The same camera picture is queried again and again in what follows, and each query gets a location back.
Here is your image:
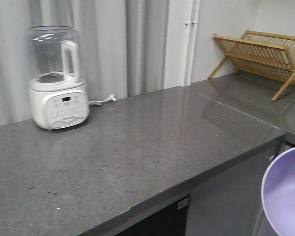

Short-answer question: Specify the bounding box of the white curtain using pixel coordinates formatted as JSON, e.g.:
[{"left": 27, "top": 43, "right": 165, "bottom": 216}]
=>
[{"left": 0, "top": 0, "right": 169, "bottom": 126}]

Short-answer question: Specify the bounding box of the purple bowl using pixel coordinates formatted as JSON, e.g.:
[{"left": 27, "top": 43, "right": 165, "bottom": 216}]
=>
[{"left": 261, "top": 147, "right": 295, "bottom": 236}]

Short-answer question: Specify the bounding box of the white power cord plug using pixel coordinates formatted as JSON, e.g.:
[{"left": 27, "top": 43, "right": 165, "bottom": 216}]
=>
[{"left": 88, "top": 94, "right": 118, "bottom": 107}]

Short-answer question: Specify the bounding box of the wooden folding dish rack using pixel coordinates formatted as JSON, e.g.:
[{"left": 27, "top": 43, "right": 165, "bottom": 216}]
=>
[{"left": 209, "top": 30, "right": 295, "bottom": 101}]

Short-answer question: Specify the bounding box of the white blender appliance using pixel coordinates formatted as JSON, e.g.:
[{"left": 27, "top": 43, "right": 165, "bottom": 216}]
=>
[{"left": 27, "top": 26, "right": 89, "bottom": 130}]

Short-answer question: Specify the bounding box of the black built-in dishwasher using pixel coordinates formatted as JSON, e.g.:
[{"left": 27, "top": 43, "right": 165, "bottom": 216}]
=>
[{"left": 117, "top": 195, "right": 190, "bottom": 236}]

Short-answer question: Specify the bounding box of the white wall pipe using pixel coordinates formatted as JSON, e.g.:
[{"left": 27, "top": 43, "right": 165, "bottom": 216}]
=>
[{"left": 183, "top": 0, "right": 201, "bottom": 86}]

